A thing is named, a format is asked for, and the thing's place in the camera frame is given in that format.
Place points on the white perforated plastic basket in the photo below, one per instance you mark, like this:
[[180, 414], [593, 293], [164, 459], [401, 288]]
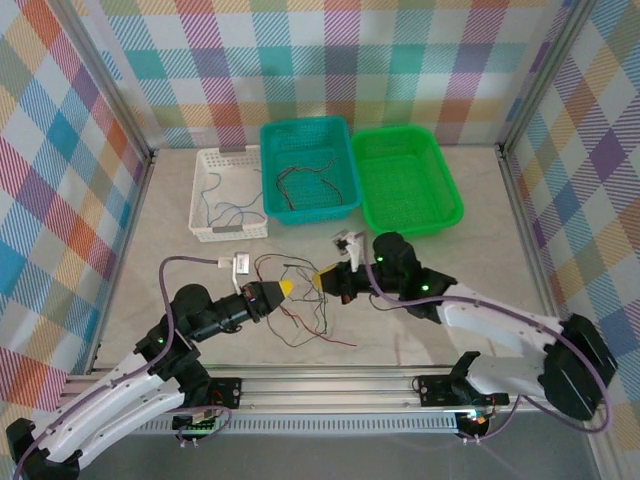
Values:
[[235, 170]]

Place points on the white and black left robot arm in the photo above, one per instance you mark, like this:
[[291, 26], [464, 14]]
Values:
[[100, 400]]

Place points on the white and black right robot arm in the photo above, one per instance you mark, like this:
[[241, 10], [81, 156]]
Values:
[[500, 325]]

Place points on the green plastic mesh basket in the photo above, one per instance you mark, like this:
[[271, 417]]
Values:
[[405, 180]]

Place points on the controller circuit board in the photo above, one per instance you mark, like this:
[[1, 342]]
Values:
[[195, 425], [475, 419]]

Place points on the teal plastic mesh basket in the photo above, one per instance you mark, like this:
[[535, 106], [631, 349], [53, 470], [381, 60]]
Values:
[[310, 145]]

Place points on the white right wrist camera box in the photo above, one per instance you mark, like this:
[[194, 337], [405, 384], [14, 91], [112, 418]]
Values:
[[356, 250]]

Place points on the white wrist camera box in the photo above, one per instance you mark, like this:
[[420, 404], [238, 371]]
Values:
[[241, 262], [356, 250]]

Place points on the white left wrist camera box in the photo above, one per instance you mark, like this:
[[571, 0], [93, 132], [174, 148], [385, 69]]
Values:
[[241, 262]]

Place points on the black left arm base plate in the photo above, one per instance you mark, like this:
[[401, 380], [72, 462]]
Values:
[[230, 392]]

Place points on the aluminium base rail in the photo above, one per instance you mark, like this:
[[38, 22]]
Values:
[[325, 395]]

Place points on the aluminium side rail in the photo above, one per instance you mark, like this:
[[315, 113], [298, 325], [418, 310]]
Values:
[[137, 200], [517, 200]]

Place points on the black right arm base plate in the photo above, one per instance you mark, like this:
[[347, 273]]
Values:
[[435, 390]]

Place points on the aluminium frame post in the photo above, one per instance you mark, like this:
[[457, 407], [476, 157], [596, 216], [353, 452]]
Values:
[[111, 75], [544, 75]]

